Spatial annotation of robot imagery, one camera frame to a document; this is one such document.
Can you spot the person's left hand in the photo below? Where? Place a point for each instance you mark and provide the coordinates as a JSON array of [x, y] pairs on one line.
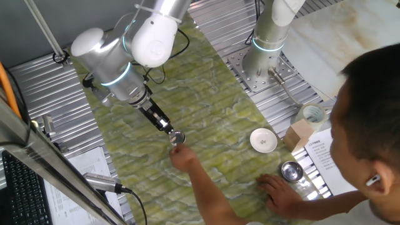
[[184, 157]]

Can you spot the person's right hand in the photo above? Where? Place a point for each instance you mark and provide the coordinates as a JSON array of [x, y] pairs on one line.
[[284, 198]]

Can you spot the clear tape roll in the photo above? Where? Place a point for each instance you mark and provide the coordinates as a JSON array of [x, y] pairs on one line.
[[312, 114]]

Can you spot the wooden block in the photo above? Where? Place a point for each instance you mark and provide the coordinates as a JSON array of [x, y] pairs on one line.
[[297, 136]]

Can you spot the person's left forearm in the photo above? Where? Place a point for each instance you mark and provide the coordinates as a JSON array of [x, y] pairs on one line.
[[212, 197]]

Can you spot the white marble board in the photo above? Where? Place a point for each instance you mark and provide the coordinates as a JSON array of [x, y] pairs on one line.
[[337, 47]]

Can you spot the printed list paper sheet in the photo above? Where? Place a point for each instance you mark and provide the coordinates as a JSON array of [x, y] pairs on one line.
[[93, 162]]

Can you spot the person's right forearm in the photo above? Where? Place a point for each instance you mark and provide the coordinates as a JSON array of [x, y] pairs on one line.
[[328, 204]]

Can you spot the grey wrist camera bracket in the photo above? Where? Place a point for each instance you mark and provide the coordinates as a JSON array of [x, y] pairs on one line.
[[103, 95]]

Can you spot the black round knob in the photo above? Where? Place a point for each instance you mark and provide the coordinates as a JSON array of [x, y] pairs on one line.
[[88, 83]]

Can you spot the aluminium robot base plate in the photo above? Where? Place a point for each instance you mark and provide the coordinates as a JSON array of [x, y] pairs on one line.
[[243, 72]]

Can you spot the small grey device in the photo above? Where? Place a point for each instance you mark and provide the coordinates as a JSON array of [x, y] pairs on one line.
[[48, 125]]

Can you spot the round steel bowl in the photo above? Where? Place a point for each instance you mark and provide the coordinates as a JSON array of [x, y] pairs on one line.
[[292, 171]]

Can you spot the metal pole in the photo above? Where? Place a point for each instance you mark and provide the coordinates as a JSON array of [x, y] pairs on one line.
[[43, 31]]

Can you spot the white ceramic saucer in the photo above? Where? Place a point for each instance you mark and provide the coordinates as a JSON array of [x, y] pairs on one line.
[[263, 140]]

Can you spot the white instruction paper sheet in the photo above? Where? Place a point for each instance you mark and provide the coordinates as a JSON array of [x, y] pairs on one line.
[[325, 156]]

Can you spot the steel frame beam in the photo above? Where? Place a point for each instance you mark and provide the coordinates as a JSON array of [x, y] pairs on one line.
[[47, 162]]

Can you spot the black keyboard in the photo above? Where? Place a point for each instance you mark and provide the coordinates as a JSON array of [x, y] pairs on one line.
[[25, 193]]

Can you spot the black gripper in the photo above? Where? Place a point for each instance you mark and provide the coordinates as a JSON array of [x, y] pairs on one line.
[[154, 114]]

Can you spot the white earbud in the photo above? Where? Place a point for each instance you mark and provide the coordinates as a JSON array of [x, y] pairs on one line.
[[373, 180]]

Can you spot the green marble pattern mat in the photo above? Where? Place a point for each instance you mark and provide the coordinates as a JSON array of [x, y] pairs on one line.
[[203, 118]]

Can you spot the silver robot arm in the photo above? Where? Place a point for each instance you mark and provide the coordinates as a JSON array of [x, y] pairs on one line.
[[118, 62]]

